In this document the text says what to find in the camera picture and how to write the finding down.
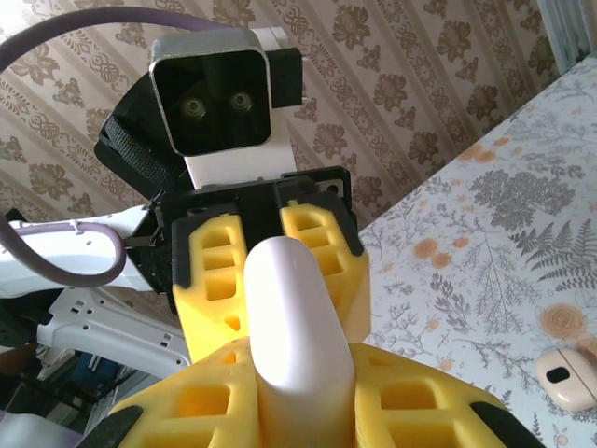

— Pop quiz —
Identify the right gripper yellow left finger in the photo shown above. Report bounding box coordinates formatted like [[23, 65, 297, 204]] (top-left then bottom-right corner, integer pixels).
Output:
[[81, 339, 263, 448]]

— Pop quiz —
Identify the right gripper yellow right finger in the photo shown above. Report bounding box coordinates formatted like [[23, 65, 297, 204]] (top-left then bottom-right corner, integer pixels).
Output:
[[347, 343, 549, 448]]

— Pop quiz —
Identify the white earbud charging case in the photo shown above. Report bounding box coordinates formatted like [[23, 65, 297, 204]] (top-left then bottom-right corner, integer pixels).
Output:
[[243, 235, 358, 448]]

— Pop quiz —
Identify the beige earbud charging case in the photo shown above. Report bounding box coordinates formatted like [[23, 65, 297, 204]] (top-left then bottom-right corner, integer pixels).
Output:
[[535, 345, 597, 413]]

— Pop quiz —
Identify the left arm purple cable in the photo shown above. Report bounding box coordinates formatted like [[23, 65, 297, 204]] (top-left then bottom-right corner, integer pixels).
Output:
[[0, 5, 212, 289]]

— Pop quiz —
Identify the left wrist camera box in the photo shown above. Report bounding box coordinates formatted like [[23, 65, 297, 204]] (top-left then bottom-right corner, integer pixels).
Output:
[[148, 25, 299, 191]]

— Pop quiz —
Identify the aluminium frame post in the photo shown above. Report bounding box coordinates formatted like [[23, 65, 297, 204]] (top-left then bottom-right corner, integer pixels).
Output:
[[535, 0, 597, 78]]

